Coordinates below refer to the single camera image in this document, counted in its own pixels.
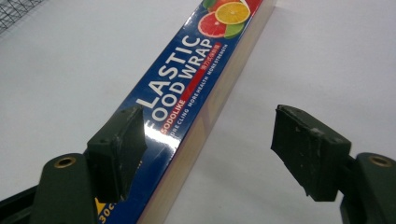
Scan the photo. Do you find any black wire mesh basket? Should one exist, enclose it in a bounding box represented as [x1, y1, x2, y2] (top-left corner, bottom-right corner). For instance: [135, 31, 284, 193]
[0, 0, 45, 35]

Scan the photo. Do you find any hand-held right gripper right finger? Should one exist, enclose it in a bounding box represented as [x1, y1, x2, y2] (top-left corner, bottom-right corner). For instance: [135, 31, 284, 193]
[270, 104, 396, 224]

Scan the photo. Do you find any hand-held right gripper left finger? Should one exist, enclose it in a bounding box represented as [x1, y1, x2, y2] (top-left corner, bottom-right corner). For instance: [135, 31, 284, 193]
[29, 105, 149, 224]

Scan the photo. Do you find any blue food wrap box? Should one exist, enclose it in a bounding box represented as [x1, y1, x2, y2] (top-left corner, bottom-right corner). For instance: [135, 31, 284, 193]
[95, 0, 277, 224]

